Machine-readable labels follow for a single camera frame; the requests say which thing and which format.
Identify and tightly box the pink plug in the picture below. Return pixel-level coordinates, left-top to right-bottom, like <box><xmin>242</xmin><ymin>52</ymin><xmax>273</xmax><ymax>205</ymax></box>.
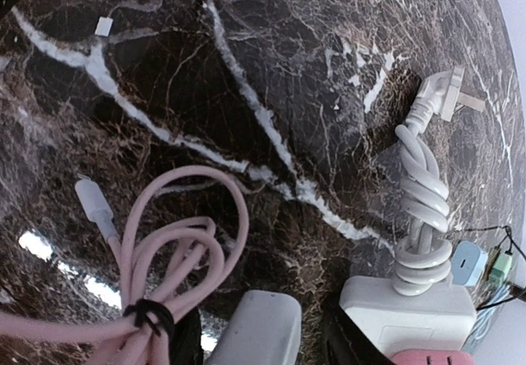
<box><xmin>391</xmin><ymin>349</ymin><xmax>474</xmax><ymax>365</ymax></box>

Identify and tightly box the black usb cable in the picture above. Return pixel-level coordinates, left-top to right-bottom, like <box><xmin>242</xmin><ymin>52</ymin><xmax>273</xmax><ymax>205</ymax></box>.
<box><xmin>468</xmin><ymin>224</ymin><xmax>526</xmax><ymax>311</ymax></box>

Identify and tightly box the blue grey power strip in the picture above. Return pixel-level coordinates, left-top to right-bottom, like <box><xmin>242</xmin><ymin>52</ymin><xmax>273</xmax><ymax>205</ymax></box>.
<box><xmin>462</xmin><ymin>284</ymin><xmax>510</xmax><ymax>354</ymax></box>

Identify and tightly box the pink coiled charging cable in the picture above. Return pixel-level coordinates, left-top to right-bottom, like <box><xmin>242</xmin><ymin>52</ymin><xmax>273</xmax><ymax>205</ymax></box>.
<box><xmin>0</xmin><ymin>165</ymin><xmax>251</xmax><ymax>365</ymax></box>

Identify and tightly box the small blue charger plug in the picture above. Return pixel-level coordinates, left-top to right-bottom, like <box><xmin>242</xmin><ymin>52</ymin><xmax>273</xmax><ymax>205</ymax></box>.
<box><xmin>451</xmin><ymin>241</ymin><xmax>488</xmax><ymax>287</ymax></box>

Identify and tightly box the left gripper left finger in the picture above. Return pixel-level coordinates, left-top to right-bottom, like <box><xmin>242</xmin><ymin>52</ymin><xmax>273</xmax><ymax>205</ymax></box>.
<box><xmin>170</xmin><ymin>309</ymin><xmax>202</xmax><ymax>365</ymax></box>

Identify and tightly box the green charger plug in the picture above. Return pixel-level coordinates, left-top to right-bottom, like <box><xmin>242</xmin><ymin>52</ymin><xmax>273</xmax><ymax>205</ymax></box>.
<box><xmin>488</xmin><ymin>251</ymin><xmax>513</xmax><ymax>286</ymax></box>

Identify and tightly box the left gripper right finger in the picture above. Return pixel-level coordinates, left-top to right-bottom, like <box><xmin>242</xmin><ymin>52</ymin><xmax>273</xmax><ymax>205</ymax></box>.
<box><xmin>322</xmin><ymin>307</ymin><xmax>390</xmax><ymax>365</ymax></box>

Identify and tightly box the long white power strip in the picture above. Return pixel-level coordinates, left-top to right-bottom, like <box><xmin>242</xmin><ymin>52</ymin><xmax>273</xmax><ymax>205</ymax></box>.
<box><xmin>339</xmin><ymin>67</ymin><xmax>484</xmax><ymax>358</ymax></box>

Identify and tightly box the white charger with pink cable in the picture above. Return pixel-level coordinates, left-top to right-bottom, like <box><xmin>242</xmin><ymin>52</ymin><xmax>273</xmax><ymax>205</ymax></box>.
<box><xmin>206</xmin><ymin>290</ymin><xmax>302</xmax><ymax>365</ymax></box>

